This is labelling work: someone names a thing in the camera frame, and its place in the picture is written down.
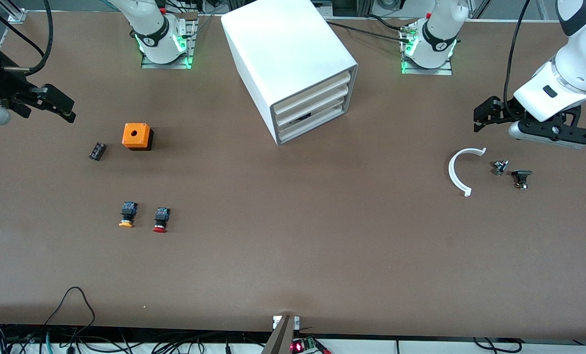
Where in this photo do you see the white plastic bin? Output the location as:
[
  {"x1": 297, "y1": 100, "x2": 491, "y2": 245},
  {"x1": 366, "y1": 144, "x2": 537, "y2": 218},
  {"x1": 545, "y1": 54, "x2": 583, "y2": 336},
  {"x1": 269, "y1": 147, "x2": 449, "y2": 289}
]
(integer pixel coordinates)
[{"x1": 278, "y1": 101, "x2": 347, "y2": 142}]

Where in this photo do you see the yellow mushroom push button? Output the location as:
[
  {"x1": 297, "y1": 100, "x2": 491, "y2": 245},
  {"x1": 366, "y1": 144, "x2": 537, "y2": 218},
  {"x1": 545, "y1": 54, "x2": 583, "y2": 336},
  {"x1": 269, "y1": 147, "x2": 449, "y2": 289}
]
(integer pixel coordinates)
[{"x1": 118, "y1": 201, "x2": 138, "y2": 228}]

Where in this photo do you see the red mushroom push button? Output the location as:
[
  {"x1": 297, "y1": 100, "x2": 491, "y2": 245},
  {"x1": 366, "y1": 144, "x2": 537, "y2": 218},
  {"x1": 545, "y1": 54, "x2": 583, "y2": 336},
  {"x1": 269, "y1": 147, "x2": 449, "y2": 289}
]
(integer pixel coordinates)
[{"x1": 152, "y1": 207, "x2": 171, "y2": 233}]

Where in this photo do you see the green circuit board red LED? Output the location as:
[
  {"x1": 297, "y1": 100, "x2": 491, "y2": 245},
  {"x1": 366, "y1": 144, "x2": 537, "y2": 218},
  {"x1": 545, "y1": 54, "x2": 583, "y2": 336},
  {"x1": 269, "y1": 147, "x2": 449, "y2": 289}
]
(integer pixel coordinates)
[{"x1": 291, "y1": 337, "x2": 330, "y2": 354}]

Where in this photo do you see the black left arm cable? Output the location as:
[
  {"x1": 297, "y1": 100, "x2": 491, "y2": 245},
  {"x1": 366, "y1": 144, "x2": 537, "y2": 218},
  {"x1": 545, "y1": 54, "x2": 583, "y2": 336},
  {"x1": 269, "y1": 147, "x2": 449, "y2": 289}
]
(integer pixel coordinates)
[{"x1": 502, "y1": 0, "x2": 532, "y2": 105}]

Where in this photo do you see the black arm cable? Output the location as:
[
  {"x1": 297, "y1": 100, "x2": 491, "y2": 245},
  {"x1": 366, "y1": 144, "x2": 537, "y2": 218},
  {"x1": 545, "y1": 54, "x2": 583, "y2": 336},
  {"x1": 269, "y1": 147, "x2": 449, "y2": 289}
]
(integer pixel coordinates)
[
  {"x1": 0, "y1": 0, "x2": 54, "y2": 75},
  {"x1": 502, "y1": 0, "x2": 532, "y2": 105}
]

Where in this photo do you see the black flat-head switch part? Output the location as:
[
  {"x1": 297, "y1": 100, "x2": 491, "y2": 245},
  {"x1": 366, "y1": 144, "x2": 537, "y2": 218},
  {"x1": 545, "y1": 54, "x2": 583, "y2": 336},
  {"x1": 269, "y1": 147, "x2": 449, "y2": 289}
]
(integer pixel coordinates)
[{"x1": 512, "y1": 170, "x2": 533, "y2": 190}]

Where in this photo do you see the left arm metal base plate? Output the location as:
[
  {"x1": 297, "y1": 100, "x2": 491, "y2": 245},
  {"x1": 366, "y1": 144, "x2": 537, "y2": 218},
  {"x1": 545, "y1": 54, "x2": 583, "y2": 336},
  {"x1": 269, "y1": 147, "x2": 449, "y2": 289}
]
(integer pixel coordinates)
[{"x1": 400, "y1": 22, "x2": 454, "y2": 76}]

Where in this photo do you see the white curved plastic bracket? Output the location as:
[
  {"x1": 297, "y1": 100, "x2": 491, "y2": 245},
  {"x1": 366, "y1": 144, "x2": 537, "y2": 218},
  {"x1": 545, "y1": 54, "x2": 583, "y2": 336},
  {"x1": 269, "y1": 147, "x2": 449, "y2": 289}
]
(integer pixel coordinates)
[{"x1": 448, "y1": 147, "x2": 487, "y2": 198}]

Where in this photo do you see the aluminium frame post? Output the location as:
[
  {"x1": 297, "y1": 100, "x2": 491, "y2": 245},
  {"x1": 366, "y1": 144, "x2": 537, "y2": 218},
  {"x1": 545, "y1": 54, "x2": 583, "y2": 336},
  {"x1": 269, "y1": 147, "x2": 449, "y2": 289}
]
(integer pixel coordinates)
[{"x1": 7, "y1": 0, "x2": 27, "y2": 23}]

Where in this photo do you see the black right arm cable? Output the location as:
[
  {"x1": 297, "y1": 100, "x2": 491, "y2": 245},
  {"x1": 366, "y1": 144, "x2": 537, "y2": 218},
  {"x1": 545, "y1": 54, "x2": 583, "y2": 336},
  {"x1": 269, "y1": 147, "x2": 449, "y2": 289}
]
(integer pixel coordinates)
[{"x1": 0, "y1": 0, "x2": 54, "y2": 75}]

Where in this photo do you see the orange button enclosure box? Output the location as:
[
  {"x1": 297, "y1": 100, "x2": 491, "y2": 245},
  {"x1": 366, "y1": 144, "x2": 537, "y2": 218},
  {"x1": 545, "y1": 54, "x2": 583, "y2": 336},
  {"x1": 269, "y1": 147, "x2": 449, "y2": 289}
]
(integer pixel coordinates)
[{"x1": 122, "y1": 123, "x2": 154, "y2": 151}]

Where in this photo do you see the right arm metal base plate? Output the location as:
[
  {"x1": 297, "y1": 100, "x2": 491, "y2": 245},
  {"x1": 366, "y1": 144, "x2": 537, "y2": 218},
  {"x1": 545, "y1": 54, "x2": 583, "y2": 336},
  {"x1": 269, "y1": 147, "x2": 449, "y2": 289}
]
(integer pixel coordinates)
[{"x1": 141, "y1": 12, "x2": 198, "y2": 70}]

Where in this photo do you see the black cable on table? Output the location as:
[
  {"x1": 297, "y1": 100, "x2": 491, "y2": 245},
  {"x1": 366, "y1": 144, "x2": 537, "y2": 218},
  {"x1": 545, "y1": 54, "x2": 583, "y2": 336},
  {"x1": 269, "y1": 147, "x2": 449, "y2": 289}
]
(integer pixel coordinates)
[{"x1": 325, "y1": 15, "x2": 412, "y2": 42}]

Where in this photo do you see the black looped cable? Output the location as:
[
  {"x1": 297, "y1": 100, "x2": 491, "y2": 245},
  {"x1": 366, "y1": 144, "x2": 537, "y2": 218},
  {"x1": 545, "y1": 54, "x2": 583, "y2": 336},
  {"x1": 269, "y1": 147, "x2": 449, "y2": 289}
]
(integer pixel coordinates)
[{"x1": 44, "y1": 286, "x2": 96, "y2": 340}]

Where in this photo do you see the black cable at table edge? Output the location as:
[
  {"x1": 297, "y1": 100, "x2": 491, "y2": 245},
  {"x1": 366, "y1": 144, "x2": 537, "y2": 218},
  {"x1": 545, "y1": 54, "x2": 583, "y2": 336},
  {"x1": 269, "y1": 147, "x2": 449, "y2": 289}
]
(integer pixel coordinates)
[{"x1": 472, "y1": 337, "x2": 522, "y2": 353}]

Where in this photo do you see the tangled black cable bundle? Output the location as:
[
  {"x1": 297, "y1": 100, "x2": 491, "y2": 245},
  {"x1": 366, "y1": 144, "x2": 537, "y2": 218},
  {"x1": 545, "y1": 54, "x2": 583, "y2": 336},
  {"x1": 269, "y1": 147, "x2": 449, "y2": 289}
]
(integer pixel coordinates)
[{"x1": 0, "y1": 324, "x2": 274, "y2": 354}]

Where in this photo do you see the brown camera stand post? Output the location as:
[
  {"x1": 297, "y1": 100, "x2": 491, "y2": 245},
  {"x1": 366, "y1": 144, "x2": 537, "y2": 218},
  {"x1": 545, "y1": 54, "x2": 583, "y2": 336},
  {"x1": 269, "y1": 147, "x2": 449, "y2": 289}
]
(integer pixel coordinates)
[{"x1": 261, "y1": 315, "x2": 296, "y2": 354}]

